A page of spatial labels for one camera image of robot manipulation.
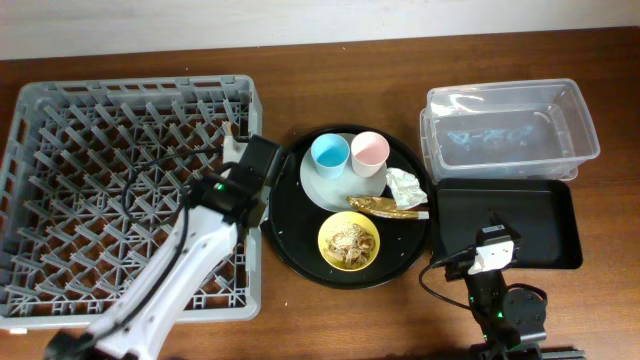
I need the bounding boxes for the white napkin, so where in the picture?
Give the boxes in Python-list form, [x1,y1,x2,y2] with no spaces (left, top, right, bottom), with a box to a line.
[386,168,428,210]

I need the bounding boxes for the pink cup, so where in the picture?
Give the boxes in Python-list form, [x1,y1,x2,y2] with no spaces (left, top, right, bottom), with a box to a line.
[350,131,390,177]

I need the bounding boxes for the yellow bowl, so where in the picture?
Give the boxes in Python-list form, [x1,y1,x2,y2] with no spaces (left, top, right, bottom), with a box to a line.
[318,211,381,272]

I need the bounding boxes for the gold foil wrapper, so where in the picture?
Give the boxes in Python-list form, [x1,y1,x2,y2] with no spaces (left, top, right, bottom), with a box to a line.
[346,196,430,220]

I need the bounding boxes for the food scraps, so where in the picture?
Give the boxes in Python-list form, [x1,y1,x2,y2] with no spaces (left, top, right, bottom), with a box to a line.
[324,223,377,270]

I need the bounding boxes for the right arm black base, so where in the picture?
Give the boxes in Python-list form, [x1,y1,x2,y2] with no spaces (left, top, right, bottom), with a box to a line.
[470,284,586,360]

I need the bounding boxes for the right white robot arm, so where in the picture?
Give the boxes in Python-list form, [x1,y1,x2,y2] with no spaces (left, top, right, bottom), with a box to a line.
[445,210,521,351]

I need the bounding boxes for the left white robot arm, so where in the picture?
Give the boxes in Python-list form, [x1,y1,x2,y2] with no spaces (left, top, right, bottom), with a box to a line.
[44,135,287,359]

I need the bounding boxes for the grey plastic dishwasher rack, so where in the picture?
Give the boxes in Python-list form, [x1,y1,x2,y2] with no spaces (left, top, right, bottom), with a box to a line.
[1,75,263,333]

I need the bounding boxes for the black rectangular tray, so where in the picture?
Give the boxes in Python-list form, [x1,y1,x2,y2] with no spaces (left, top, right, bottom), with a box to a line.
[433,179,583,270]

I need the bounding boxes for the light blue cup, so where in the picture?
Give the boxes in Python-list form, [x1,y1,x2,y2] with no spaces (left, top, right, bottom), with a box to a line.
[311,133,350,179]

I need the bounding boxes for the round black tray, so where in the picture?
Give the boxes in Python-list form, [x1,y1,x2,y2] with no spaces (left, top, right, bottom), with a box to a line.
[261,125,431,290]

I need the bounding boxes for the grey round plate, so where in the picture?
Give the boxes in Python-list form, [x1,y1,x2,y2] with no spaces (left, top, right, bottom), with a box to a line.
[299,133,387,212]

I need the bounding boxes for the clear plastic bin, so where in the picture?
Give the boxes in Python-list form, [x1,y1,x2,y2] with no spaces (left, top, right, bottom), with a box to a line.
[420,78,601,182]

